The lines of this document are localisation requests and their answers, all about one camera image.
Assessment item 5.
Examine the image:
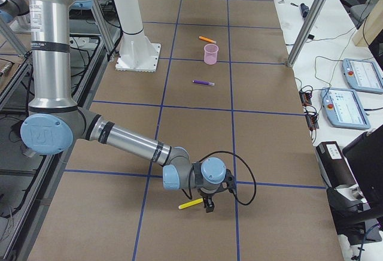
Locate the near USB hub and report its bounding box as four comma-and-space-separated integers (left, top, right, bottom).
305, 112, 318, 132

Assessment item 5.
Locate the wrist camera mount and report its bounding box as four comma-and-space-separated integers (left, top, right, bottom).
223, 169, 237, 196

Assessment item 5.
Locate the aluminium frame post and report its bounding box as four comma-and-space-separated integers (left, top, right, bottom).
286, 0, 327, 68

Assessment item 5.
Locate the yellow highlighter pen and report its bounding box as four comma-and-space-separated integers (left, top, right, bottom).
178, 198, 203, 210

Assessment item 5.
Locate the far teach pendant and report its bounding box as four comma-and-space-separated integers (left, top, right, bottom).
342, 59, 382, 94

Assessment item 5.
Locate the near teach pendant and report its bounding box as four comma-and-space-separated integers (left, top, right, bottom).
321, 87, 370, 130

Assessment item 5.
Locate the orange highlighter pen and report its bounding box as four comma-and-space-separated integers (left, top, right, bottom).
199, 36, 217, 44

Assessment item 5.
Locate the pink mesh pen holder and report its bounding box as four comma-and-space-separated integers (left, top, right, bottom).
203, 44, 219, 65

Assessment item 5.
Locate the teach pendant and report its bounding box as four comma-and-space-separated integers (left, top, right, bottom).
342, 59, 382, 94
321, 87, 370, 130

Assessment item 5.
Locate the purple highlighter pen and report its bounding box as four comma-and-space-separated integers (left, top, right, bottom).
192, 80, 215, 86

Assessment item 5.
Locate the white camera pole base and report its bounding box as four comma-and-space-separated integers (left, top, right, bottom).
114, 0, 161, 72

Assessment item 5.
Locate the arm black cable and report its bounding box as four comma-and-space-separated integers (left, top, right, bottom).
182, 150, 257, 206

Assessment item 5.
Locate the far USB hub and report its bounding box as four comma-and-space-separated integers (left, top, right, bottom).
299, 90, 312, 107

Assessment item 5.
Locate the black printer box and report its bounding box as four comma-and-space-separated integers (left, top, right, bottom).
315, 141, 356, 189

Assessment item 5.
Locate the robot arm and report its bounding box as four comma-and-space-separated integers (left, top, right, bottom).
20, 0, 228, 212

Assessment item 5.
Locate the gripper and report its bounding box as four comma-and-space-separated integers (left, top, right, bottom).
197, 186, 224, 213

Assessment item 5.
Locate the usb hub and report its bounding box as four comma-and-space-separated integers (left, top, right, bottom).
305, 112, 318, 132
299, 90, 312, 107

